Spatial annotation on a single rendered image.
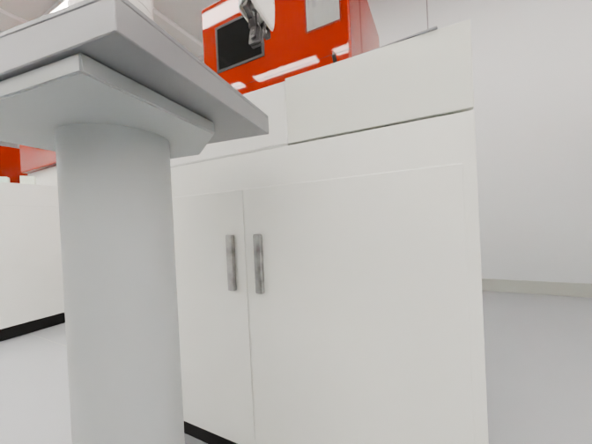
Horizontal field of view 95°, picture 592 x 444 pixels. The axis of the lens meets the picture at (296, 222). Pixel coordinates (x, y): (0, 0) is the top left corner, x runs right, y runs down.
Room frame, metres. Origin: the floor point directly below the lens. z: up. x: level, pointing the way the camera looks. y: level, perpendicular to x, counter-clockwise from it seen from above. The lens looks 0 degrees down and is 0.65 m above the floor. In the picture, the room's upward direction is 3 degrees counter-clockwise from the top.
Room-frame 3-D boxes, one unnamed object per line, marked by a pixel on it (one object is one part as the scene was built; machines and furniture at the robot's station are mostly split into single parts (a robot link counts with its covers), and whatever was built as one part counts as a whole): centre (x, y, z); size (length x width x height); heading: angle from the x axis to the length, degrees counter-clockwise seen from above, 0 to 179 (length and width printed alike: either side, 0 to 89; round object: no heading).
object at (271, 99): (0.77, 0.23, 0.89); 0.55 x 0.09 x 0.14; 63
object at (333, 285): (0.94, -0.01, 0.41); 0.96 x 0.64 x 0.82; 63
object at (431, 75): (0.80, -0.29, 0.89); 0.62 x 0.35 x 0.14; 153
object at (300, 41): (1.63, -0.07, 1.52); 0.81 x 0.75 x 0.60; 63
